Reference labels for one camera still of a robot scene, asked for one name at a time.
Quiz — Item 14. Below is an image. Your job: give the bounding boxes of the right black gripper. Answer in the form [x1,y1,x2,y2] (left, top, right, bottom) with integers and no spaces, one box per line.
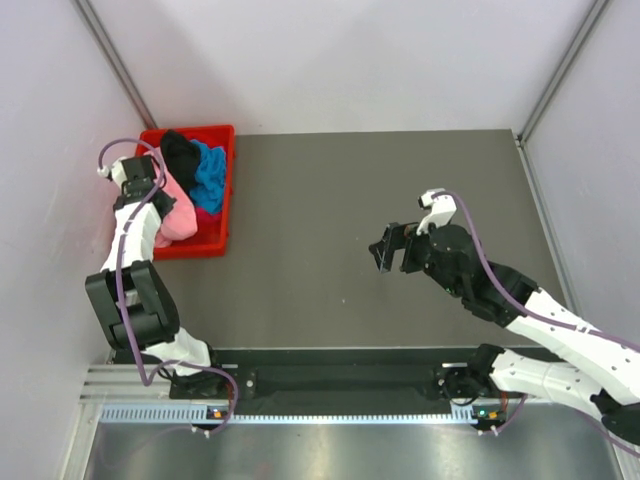
[369,214,464,298]

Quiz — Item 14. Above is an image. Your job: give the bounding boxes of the pink t shirt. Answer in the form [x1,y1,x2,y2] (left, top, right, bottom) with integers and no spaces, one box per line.
[155,171,198,248]

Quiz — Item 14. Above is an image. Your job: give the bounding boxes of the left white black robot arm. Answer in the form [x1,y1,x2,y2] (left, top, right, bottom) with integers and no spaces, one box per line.
[85,151,227,397]

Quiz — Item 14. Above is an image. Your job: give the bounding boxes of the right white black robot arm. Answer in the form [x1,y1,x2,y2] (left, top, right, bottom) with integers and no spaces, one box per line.
[368,223,639,445]

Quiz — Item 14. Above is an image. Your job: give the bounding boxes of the black t shirt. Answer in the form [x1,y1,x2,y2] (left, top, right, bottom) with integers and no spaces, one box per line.
[160,130,201,193]

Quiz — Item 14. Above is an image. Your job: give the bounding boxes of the blue t shirt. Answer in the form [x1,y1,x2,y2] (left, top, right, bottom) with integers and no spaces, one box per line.
[189,140,227,214]

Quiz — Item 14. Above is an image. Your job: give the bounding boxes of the magenta t shirt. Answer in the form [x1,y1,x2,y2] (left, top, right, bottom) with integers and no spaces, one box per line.
[195,207,221,230]

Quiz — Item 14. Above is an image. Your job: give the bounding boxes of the red plastic bin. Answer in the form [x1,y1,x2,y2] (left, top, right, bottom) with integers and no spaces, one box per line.
[136,125,235,260]

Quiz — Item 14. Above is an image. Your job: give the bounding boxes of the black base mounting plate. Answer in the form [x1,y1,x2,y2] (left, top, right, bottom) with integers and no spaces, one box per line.
[214,347,505,415]

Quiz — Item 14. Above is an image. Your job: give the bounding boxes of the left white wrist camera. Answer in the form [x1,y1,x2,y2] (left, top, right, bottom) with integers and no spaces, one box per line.
[97,157,127,187]

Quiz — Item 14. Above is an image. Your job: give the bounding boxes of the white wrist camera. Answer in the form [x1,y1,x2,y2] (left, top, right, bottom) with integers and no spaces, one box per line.
[97,157,127,187]
[416,188,457,235]

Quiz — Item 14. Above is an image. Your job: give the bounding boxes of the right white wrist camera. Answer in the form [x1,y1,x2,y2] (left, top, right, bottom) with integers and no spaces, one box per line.
[416,188,457,235]

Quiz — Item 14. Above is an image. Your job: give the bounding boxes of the left corner aluminium post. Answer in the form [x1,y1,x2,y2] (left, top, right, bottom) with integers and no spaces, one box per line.
[70,0,158,129]

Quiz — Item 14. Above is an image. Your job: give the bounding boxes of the corner aluminium post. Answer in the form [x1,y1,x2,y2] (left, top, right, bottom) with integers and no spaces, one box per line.
[515,0,613,149]
[70,0,158,129]

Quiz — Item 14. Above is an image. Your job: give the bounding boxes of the aluminium frame rail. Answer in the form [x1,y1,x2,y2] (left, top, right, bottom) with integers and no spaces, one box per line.
[80,364,171,403]

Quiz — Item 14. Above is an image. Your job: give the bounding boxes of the slotted cable duct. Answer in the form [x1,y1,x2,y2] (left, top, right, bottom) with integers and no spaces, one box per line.
[99,404,500,426]

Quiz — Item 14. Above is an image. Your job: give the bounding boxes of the right corner aluminium post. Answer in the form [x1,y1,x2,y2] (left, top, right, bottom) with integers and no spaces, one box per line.
[515,0,613,149]

